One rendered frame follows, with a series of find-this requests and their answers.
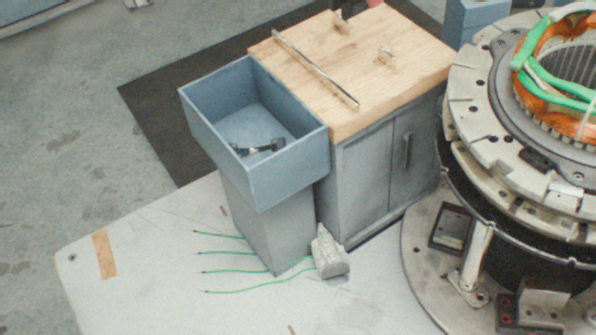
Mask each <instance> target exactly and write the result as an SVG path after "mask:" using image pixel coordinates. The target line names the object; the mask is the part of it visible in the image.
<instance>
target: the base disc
mask: <svg viewBox="0 0 596 335"><path fill-rule="evenodd" d="M444 173H446V172H444V171H441V172H440V179H439V185H438V188H437V189H436V190H434V191H432V192H431V193H429V195H427V196H426V197H423V198H422V199H420V200H419V201H417V202H416V203H414V204H413V205H411V206H410V207H408V208H406V210H405V212H404V215H403V219H402V224H401V233H400V249H401V257H402V262H403V266H404V270H405V273H406V275H407V278H408V281H409V283H410V285H411V287H413V290H414V292H415V294H416V297H417V298H418V300H419V301H420V302H421V304H422V305H423V307H424V308H425V309H426V311H427V312H428V313H429V315H430V317H431V318H433V319H434V320H435V321H436V322H437V323H438V325H439V326H440V327H441V328H443V329H444V330H445V331H446V332H447V333H448V334H449V335H507V334H501V333H497V332H496V319H495V298H496V295H497V293H507V294H515V293H513V292H511V291H509V290H506V289H505V288H503V287H501V285H500V284H498V283H497V282H496V281H495V280H493V279H492V278H491V277H490V276H489V275H488V273H487V272H486V271H485V270H482V273H481V276H482V277H483V278H484V279H483V280H482V281H481V282H480V281H479V282H480V284H481V285H482V286H483V287H484V288H485V289H486V290H488V292H489V293H490V298H489V301H488V302H486V304H484V305H483V306H482V307H480V308H478V307H473V306H471V305H470V304H469V303H467V300H466V299H465V298H464V297H463V296H462V295H461V294H460V292H459V291H458V290H457V289H456V288H455V287H454V285H453V284H452V283H451V282H450V281H449V279H448V272H449V269H451V268H453V267H454V266H456V265H461V266H464V261H466V258H467V252H468V249H469V244H470V241H471V237H472V234H473V231H474V226H475V222H476V219H475V218H474V217H473V220H472V223H471V225H470V230H469V233H468V236H467V241H466V244H465V248H464V249H463V251H462V254H461V257H457V256H455V255H452V254H448V253H444V252H441V251H438V250H436V249H433V248H428V247H427V245H428V240H429V238H430V235H431V232H432V229H433V226H434V223H435V220H436V218H437V215H438V213H439V209H440V204H441V201H446V202H449V203H453V204H456V205H459V206H463V205H462V204H460V202H459V201H458V200H457V199H456V197H455V196H454V193H453V192H452V190H451V189H450V187H449V186H448V184H447V182H446V180H445V179H444ZM595 304H596V279H595V281H594V282H593V283H592V284H591V286H590V287H589V288H587V289H586V290H585V291H583V292H580V293H579V294H577V295H576V296H575V297H573V298H570V299H568V301H567V302H566V304H565V305H564V306H563V311H564V320H565V326H564V328H563V332H562V335H596V329H593V328H592V327H591V326H590V325H589V324H587V323H586V322H584V320H583V319H584V312H586V311H587V310H588V309H589V308H591V307H592V306H594V305H595ZM476 318H477V319H478V320H477V319H476Z"/></svg>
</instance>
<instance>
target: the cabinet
mask: <svg viewBox="0 0 596 335"><path fill-rule="evenodd" d="M448 80H449V79H448ZM448 80H447V81H444V82H442V83H440V84H439V85H437V86H435V87H433V88H432V89H430V90H429V91H426V92H424V93H422V94H421V95H419V97H417V98H415V99H414V100H411V101H410V102H407V103H405V104H403V105H402V106H400V107H399V108H398V109H396V110H394V111H391V112H390V113H388V114H387V115H385V116H384V117H382V118H380V119H379V120H377V121H374V122H372V123H371V124H369V125H368V126H366V127H364V128H362V129H361V130H360V131H358V132H356V133H354V134H353V135H351V136H349V137H347V138H346V139H344V140H341V141H339V142H337V143H335V144H334V143H333V142H332V141H331V140H330V139H329V140H330V158H331V173H329V174H327V175H325V176H323V178H321V179H320V180H318V181H316V182H314V183H311V184H313V195H314V204H315V214H316V223H318V222H322V225H323V227H325V229H326V230H327V231H329V233H331V235H332V237H333V238H334V240H336V242H337V243H338V245H339V246H343V248H345V252H346V253H347V254H350V253H351V252H353V251H354V250H356V249H357V248H359V247H362V246H363V245H365V244H366V243H368V241H369V240H371V239H372V238H374V237H375V236H378V235H379V234H381V233H382V232H384V231H385V230H387V229H388V228H390V227H391V225H394V224H395V223H397V222H398V221H400V220H402V219H403V215H404V212H405V210H406V208H408V207H410V206H411V205H413V204H414V203H416V202H417V201H419V200H420V199H422V198H423V197H426V196H427V195H429V193H431V192H432V191H434V190H436V189H437V188H438V185H439V179H440V168H439V165H438V162H437V157H436V153H435V144H434V134H435V126H436V121H437V119H438V113H439V110H440V107H441V105H442V103H443V99H445V95H446V90H447V87H448Z"/></svg>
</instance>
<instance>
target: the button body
mask: <svg viewBox="0 0 596 335"><path fill-rule="evenodd" d="M510 5H511V0H489V1H484V2H478V1H473V0H446V5H445V11H444V19H443V26H442V34H441V42H442V43H443V44H444V45H445V46H447V47H449V48H451V49H452V50H454V51H455V52H457V53H458V52H459V50H460V49H461V48H462V46H463V45H464V44H469V45H471V46H474V47H475V46H476V45H477V44H475V43H473V42H472V41H473V35H475V34H476V33H478V32H479V31H480V30H482V29H484V28H485V27H487V26H490V25H492V26H493V23H495V22H497V21H500V20H502V19H505V18H508V13H509V9H510Z"/></svg>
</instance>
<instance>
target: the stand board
mask: <svg viewBox="0 0 596 335"><path fill-rule="evenodd" d="M335 13H337V14H339V15H340V16H341V8H340V9H338V11H336V12H334V13H333V12H331V10H330V9H327V11H325V12H323V13H321V14H319V15H317V16H316V17H314V18H311V19H308V20H305V21H303V22H301V23H299V24H297V25H294V26H292V27H291V28H289V29H287V31H285V32H283V33H280V34H281V35H282V36H283V37H284V38H285V39H287V40H288V41H289V42H290V43H291V44H292V45H294V46H295V48H297V49H298V50H299V51H300V52H302V53H303V54H304V55H305V56H306V57H307V58H309V59H310V60H311V61H312V62H314V63H315V64H316V65H317V66H318V67H319V69H320V70H321V71H323V72H324V73H325V74H326V75H327V76H329V77H331V78H332V79H333V80H334V82H335V83H336V84H338V85H339V86H340V87H341V88H342V89H344V90H346V91H347V92H348V93H349V94H350V95H351V96H353V97H354V99H355V100H356V101H357V102H358V103H360V112H358V113H356V112H355V111H353V110H352V109H351V108H350V107H349V106H348V105H347V104H346V103H344V102H342V101H341V100H340V99H339V97H338V96H337V95H335V94H334V93H333V92H332V91H331V90H330V89H329V88H328V87H325V86H324V85H323V84H322V83H321V81H320V80H319V79H317V78H316V77H315V76H314V75H313V74H312V73H310V72H309V71H308V70H307V69H306V68H305V67H304V66H303V64H301V63H300V62H299V61H298V60H296V59H295V58H294V57H292V56H291V55H290V54H289V53H288V52H287V51H286V50H285V49H283V48H282V46H280V45H279V44H278V43H277V42H276V41H274V40H273V38H272V37H271V38H269V39H266V40H264V41H262V42H260V43H258V44H256V45H254V46H252V47H251V48H249V49H247V52H249V55H250V54H252V55H253V56H254V57H256V58H257V59H258V60H259V61H260V62H261V63H262V64H263V66H265V67H266V68H267V69H268V70H269V71H270V72H271V73H272V74H274V75H275V76H276V77H277V78H278V79H279V80H280V81H282V83H283V84H284V85H285V86H286V87H287V88H288V89H289V90H290V91H291V92H292V93H294V94H295V95H296V96H298V97H299V99H300V100H301V101H302V102H303V103H304V104H305V105H306V106H307V107H308V108H309V109H310V110H311V111H314V112H315V113H316V114H317V116H318V117H319V118H320V119H321V120H322V121H323V122H324V123H325V124H326V125H327V126H329V139H330V140H331V141H332V142H333V143H334V144H335V143H337V142H339V141H341V140H344V139H346V138H347V137H349V136H351V135H353V134H354V133H356V132H358V131H360V130H361V129H362V128H364V127H366V126H368V125H369V124H371V123H372V122H374V121H377V120H379V119H380V118H382V117H384V116H385V115H387V114H388V113H390V112H391V111H394V110H396V109H398V108H399V107H400V106H402V105H403V104H405V103H407V102H410V101H412V100H414V99H415V98H417V97H419V95H421V94H422V93H424V92H426V91H429V90H430V89H432V88H433V87H435V86H437V85H439V84H440V83H442V82H444V81H447V80H448V79H449V74H450V71H451V68H452V65H453V62H454V58H455V57H456V55H457V52H455V51H454V50H452V49H451V48H449V47H447V46H445V45H444V44H443V43H442V42H441V41H440V40H439V39H437V38H436V37H434V36H433V35H431V34H429V33H427V32H426V31H424V30H423V29H421V28H420V27H418V26H417V24H415V23H414V22H411V21H410V20H408V19H407V18H405V17H404V16H402V15H401V14H400V13H399V12H396V11H395V10H393V9H392V8H391V7H390V6H389V5H387V4H386V3H384V2H383V3H382V4H381V5H378V6H376V7H374V8H369V10H367V11H365V12H364V13H361V14H359V15H357V16H356V17H354V18H351V19H350V20H348V21H349V22H350V35H349V36H347V35H346V34H344V33H342V32H341V31H340V30H338V28H337V27H336V26H335V25H334V16H333V14H335ZM379 47H383V48H384V49H385V50H387V51H388V52H389V53H391V54H392V55H393V56H396V57H397V69H396V70H395V71H391V70H390V69H389V68H388V67H386V66H385V65H384V64H383V63H382V62H381V61H380V60H378V48H379Z"/></svg>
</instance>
